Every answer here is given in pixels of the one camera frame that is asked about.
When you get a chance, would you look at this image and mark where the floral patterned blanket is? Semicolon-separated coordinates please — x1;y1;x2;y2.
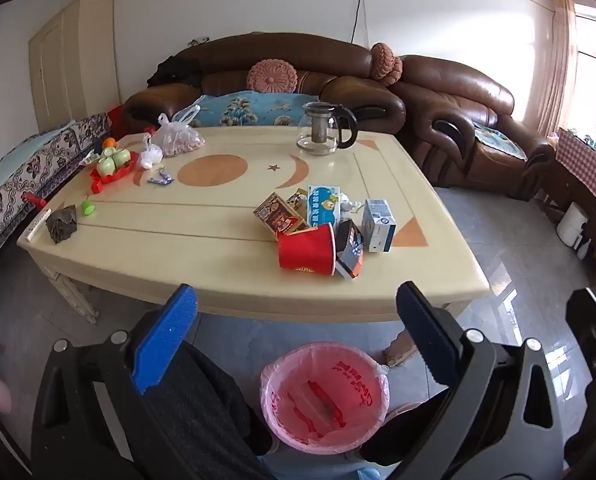
0;112;113;293

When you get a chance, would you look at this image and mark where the blue floral cushion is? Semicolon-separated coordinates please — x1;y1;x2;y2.
188;91;323;128

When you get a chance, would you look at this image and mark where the white round appliance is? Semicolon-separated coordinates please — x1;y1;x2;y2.
556;202;589;250

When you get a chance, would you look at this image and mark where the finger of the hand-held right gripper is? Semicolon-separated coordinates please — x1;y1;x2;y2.
565;287;596;466

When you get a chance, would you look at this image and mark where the cream coffee table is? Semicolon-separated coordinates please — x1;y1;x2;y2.
17;126;491;368

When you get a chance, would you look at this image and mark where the person's right leg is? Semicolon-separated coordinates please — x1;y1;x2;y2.
360;390;458;468

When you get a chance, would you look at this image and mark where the pink round cushion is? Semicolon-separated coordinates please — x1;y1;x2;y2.
370;42;403;87
247;59;299;95

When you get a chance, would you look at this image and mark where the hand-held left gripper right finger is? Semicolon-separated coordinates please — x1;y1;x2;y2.
393;281;563;480

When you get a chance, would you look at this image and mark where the red tray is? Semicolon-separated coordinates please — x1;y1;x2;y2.
89;151;141;195

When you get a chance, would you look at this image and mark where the cream wardrobe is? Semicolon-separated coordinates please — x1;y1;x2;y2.
28;0;116;136

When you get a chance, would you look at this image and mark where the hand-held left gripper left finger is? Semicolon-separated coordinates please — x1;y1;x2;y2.
30;284;199;480

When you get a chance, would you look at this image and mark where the clear plastic wrap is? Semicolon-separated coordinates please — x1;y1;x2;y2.
339;193;367;222

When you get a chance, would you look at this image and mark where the white long strip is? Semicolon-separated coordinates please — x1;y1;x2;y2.
26;208;52;241

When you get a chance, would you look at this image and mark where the white blue small box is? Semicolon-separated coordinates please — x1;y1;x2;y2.
361;198;397;253

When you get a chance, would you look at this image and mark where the red cloth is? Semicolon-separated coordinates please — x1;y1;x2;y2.
107;104;129;133

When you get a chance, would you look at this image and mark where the person's left leg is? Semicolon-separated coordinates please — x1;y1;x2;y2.
143;340;275;480

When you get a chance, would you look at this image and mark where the plastic bag of peanuts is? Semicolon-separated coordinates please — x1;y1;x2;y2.
152;105;206;158

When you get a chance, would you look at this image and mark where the black cloth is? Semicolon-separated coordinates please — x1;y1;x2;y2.
147;54;203;88

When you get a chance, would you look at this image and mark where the brown leather sofa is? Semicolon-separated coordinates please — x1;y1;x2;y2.
123;32;407;136

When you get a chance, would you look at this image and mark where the glass teapot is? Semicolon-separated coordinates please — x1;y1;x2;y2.
296;101;359;157

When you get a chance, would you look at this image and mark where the pink lined trash bin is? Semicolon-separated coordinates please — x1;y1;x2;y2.
259;341;391;456

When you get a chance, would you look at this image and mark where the brown leather armchair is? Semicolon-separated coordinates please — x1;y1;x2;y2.
389;54;556;201

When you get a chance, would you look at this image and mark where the blue white cartoon box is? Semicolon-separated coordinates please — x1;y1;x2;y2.
307;184;343;229

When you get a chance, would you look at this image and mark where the blue armchair cloth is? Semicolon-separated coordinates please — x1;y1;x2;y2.
472;121;529;162

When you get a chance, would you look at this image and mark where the small white plastic bag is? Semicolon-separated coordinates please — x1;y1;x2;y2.
138;132;165;170

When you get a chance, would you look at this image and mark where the red checkered tablecloth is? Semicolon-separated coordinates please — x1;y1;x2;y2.
555;127;596;241

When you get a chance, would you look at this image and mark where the black wall cable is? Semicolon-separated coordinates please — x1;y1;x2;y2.
350;0;369;47

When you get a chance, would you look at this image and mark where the black orange snack bag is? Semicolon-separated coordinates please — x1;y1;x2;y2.
334;219;365;281

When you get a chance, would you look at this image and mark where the red paper cup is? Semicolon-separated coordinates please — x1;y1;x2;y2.
277;222;337;277

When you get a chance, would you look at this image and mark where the person's leg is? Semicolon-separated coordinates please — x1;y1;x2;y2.
143;340;275;480
360;390;458;468

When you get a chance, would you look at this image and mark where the yellow snack wrapper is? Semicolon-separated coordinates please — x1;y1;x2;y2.
285;188;309;221

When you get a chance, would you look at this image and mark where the brown red snack box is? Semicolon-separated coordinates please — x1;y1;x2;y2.
253;191;309;237

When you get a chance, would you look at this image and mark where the beige curtain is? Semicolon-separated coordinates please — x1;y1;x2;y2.
536;0;577;137

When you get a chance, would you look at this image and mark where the dark crumpled wrapper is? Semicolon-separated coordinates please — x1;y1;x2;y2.
46;205;79;245

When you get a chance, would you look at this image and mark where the teal cloth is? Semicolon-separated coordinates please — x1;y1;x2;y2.
0;120;76;203

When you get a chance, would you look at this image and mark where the window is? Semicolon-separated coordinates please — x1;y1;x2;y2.
572;4;596;153

